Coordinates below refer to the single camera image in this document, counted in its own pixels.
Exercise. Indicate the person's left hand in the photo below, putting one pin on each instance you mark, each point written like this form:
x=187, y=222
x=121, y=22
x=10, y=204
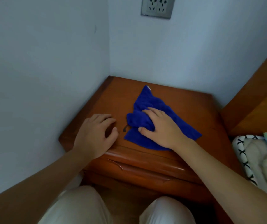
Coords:
x=91, y=139

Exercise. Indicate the person's right hand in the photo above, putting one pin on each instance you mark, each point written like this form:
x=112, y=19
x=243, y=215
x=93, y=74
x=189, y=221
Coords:
x=166, y=132

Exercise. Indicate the blue cleaning cloth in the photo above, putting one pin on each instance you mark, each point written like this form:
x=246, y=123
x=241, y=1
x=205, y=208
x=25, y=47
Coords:
x=147, y=100

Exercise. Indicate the brown wooden nightstand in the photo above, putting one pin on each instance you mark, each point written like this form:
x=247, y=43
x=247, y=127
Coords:
x=194, y=107

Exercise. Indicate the person's left forearm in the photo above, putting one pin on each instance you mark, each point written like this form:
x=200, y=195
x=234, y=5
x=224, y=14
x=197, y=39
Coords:
x=30, y=188

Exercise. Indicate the person's right forearm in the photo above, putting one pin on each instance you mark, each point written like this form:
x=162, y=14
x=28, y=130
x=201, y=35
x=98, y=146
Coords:
x=229, y=188

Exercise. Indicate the white trousers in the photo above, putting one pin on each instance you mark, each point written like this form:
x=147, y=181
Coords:
x=82, y=207

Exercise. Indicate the white black patterned mattress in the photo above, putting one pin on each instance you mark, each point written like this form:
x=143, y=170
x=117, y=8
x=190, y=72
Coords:
x=239, y=151

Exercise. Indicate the wooden bed headboard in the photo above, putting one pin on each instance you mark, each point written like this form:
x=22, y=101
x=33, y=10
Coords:
x=259, y=102

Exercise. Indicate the beige quilted mattress pad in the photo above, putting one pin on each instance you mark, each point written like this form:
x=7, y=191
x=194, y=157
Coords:
x=261, y=158

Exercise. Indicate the grey wall socket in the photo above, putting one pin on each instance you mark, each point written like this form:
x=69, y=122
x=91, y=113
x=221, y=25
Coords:
x=158, y=6

